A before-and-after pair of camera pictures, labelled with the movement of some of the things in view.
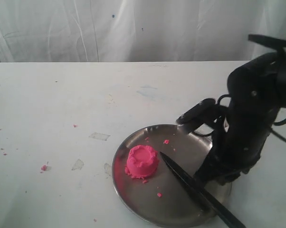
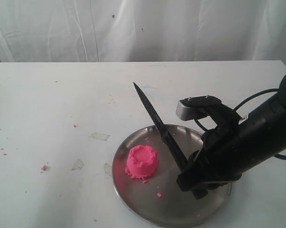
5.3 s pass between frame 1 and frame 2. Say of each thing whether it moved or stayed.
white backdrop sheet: stayed
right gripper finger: moved
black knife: moved
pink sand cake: stayed
